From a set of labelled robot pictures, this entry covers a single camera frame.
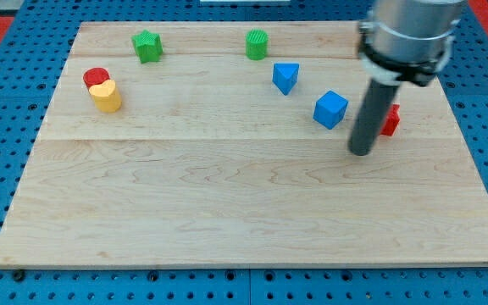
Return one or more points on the blue triangle block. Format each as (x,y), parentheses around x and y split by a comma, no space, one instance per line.
(285,76)

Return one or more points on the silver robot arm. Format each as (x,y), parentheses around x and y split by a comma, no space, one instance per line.
(408,40)

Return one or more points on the wooden board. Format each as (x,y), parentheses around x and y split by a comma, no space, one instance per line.
(208,165)

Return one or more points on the blue cube block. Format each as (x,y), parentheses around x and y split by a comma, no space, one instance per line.
(330,109)

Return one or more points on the green cylinder block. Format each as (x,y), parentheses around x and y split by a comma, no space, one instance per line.
(257,44)

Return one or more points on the green star block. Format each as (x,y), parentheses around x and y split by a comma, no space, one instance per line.
(148,46)

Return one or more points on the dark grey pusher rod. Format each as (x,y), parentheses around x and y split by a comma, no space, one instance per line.
(371,117)

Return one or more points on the yellow heart block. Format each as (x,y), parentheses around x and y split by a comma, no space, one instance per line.
(106,96)

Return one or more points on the red cylinder block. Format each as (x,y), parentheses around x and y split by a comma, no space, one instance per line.
(95,76)

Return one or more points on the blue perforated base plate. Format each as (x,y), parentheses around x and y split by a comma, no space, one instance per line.
(32,56)

